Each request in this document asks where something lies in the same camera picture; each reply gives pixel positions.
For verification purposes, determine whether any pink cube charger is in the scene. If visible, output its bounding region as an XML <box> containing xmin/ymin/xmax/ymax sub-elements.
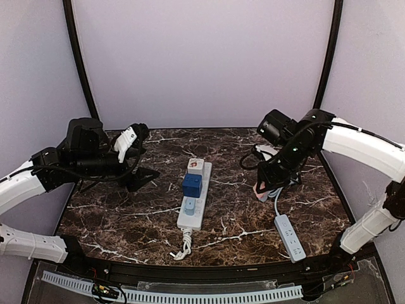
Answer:
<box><xmin>253</xmin><ymin>186</ymin><xmax>269</xmax><ymax>202</ymax></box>

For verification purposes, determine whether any blue cube socket adapter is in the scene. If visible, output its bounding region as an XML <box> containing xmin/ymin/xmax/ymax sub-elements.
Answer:
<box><xmin>182</xmin><ymin>174</ymin><xmax>203</xmax><ymax>198</ymax></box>

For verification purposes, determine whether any white cube socket adapter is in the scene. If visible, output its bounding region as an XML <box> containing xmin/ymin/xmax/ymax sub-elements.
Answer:
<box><xmin>187</xmin><ymin>158</ymin><xmax>204</xmax><ymax>175</ymax></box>

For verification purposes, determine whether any light blue cube charger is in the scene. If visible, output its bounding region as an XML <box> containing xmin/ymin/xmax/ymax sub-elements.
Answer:
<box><xmin>184</xmin><ymin>198</ymin><xmax>196</xmax><ymax>216</ymax></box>

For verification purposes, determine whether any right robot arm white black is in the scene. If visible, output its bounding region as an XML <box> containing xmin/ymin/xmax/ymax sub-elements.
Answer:
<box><xmin>254</xmin><ymin>109</ymin><xmax>404</xmax><ymax>258</ymax></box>

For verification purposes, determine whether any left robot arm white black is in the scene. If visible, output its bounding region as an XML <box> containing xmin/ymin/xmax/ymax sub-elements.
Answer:
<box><xmin>1</xmin><ymin>118</ymin><xmax>159</xmax><ymax>263</ymax></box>

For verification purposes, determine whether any white multicolour power strip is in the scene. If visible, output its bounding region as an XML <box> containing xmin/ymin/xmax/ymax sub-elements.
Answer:
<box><xmin>177</xmin><ymin>158</ymin><xmax>212</xmax><ymax>231</ymax></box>

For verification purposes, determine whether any grey-blue small power strip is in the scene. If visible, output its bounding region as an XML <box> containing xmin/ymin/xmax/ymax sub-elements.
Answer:
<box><xmin>267</xmin><ymin>186</ymin><xmax>307</xmax><ymax>263</ymax></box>

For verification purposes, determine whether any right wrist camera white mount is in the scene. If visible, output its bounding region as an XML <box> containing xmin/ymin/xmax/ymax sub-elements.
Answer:
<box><xmin>255</xmin><ymin>144</ymin><xmax>278</xmax><ymax>161</ymax></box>

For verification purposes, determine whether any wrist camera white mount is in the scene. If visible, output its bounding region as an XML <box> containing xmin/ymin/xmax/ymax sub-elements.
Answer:
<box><xmin>255</xmin><ymin>144</ymin><xmax>278</xmax><ymax>161</ymax></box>
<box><xmin>113</xmin><ymin>123</ymin><xmax>149</xmax><ymax>163</ymax></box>

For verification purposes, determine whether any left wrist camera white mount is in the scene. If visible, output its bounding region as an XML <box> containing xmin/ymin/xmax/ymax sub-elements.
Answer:
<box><xmin>113</xmin><ymin>123</ymin><xmax>149</xmax><ymax>163</ymax></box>

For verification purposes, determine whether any white coiled power strip cable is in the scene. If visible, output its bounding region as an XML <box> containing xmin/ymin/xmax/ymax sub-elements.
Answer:
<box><xmin>170</xmin><ymin>228</ymin><xmax>194</xmax><ymax>261</ymax></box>

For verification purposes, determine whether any black front table rail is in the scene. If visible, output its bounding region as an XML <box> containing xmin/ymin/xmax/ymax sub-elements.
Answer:
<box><xmin>30</xmin><ymin>255</ymin><xmax>353</xmax><ymax>286</ymax></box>

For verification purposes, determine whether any white slotted cable duct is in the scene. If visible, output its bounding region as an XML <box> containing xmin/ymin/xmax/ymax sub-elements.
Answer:
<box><xmin>41</xmin><ymin>270</ymin><xmax>303</xmax><ymax>303</ymax></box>

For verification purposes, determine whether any right black frame post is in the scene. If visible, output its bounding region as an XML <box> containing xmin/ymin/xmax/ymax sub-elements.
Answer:
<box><xmin>313</xmin><ymin>0</ymin><xmax>344</xmax><ymax>109</ymax></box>

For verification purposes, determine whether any black frame post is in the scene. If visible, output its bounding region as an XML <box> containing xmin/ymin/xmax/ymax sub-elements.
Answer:
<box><xmin>62</xmin><ymin>0</ymin><xmax>99</xmax><ymax>119</ymax></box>
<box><xmin>313</xmin><ymin>0</ymin><xmax>344</xmax><ymax>109</ymax></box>

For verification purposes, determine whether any left black frame post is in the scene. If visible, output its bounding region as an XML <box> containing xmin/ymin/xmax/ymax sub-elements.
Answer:
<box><xmin>62</xmin><ymin>0</ymin><xmax>99</xmax><ymax>119</ymax></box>

